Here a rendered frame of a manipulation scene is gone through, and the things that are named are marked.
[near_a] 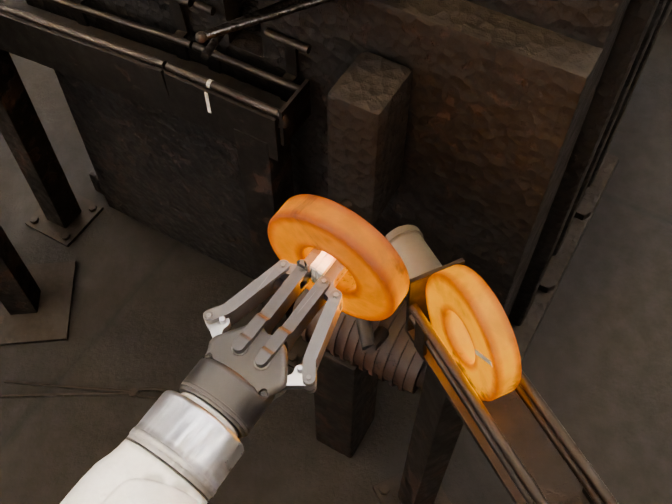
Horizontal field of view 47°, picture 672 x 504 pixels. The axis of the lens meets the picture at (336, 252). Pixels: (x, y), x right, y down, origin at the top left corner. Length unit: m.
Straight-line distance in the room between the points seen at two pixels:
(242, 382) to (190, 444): 0.07
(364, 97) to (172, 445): 0.50
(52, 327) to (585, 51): 1.25
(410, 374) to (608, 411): 0.69
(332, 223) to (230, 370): 0.16
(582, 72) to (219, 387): 0.54
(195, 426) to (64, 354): 1.11
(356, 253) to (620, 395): 1.08
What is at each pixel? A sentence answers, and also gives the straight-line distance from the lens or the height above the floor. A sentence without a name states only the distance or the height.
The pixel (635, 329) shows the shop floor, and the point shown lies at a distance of 1.80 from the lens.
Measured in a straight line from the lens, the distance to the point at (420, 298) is 0.94.
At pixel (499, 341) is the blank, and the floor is 0.77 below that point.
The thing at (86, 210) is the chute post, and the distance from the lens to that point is 1.94.
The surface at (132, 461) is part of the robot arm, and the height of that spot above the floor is 0.87.
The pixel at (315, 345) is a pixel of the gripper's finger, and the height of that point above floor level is 0.85.
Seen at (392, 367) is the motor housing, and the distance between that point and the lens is 1.09.
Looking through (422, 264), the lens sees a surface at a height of 0.70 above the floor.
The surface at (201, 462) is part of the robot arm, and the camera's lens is 0.67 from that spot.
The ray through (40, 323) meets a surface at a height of 0.01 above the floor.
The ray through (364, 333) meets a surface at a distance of 1.04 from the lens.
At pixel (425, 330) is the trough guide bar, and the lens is 0.92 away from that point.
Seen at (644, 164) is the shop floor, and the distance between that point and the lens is 2.09.
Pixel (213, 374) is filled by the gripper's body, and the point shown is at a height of 0.87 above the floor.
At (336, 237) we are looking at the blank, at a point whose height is 0.90.
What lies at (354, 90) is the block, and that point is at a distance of 0.98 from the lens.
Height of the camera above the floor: 1.48
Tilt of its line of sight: 56 degrees down
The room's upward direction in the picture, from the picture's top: straight up
